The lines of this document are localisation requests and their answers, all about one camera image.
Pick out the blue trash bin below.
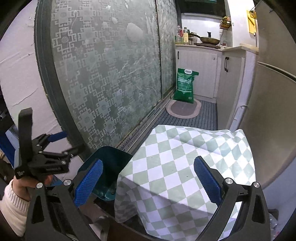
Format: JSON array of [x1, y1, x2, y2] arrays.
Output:
[[78, 146, 132, 201]]

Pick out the clear plastic bag with trash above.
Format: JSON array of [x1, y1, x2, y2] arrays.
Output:
[[268, 212, 279, 238]]

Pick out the white kitchen cabinet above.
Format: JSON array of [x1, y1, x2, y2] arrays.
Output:
[[175, 44, 222, 102]]

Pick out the person's left hand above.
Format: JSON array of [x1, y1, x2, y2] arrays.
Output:
[[12, 176, 41, 202]]

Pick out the green white checkered tablecloth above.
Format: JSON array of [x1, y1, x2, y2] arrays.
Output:
[[114, 125, 256, 240]]

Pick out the striped blue floor rug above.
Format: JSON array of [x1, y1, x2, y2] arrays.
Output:
[[147, 99, 218, 132]]

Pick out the silver refrigerator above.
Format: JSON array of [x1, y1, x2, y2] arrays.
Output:
[[240, 1, 295, 187]]

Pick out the oval grey floor mat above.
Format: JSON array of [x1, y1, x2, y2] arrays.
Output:
[[166, 99, 202, 119]]

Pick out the frosted patterned sliding door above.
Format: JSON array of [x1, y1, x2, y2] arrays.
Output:
[[34, 1, 177, 159]]

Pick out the green rice bag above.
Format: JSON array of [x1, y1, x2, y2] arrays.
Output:
[[174, 68, 199, 103]]

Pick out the frying pan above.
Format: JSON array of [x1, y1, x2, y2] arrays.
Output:
[[189, 32, 220, 46]]

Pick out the oil bottle red cap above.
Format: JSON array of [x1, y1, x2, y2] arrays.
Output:
[[175, 25, 184, 44]]

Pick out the yellow bottle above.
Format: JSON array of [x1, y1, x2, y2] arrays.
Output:
[[183, 27, 189, 45]]

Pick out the black range hood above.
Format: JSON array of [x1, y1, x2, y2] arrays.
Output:
[[176, 0, 226, 17]]

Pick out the side cabinet with black handles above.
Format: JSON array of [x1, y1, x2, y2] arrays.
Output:
[[217, 45, 259, 132]]

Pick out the wall spice rack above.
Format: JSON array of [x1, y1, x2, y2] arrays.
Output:
[[220, 16, 231, 30]]

